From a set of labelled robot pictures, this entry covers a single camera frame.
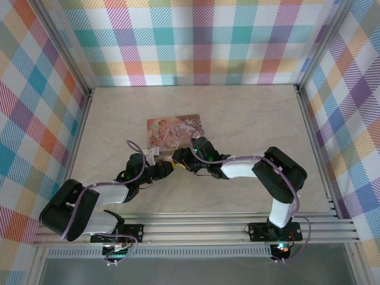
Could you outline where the illustrated pink tin box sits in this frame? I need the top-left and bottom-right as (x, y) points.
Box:
(146, 113), (203, 155)

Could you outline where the checkered backdrop cloth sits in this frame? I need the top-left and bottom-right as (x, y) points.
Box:
(302, 0), (380, 285)
(47, 0), (339, 87)
(0, 0), (90, 285)

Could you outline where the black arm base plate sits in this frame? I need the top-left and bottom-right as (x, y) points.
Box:
(90, 224), (145, 245)
(247, 221), (303, 242)

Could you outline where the wide aluminium base rail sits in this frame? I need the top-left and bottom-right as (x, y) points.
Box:
(31, 211), (360, 248)

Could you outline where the aluminium frame rail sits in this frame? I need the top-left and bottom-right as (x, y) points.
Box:
(293, 85), (345, 220)
(61, 87), (96, 191)

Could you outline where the grey slotted cable duct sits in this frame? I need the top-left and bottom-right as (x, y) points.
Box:
(46, 248), (274, 258)

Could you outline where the aluminium frame leg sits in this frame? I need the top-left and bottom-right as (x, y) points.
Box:
(28, 246), (50, 285)
(344, 242), (365, 285)

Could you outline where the aluminium frame post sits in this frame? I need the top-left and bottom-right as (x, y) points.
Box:
(294, 0), (357, 94)
(29, 0), (95, 97)

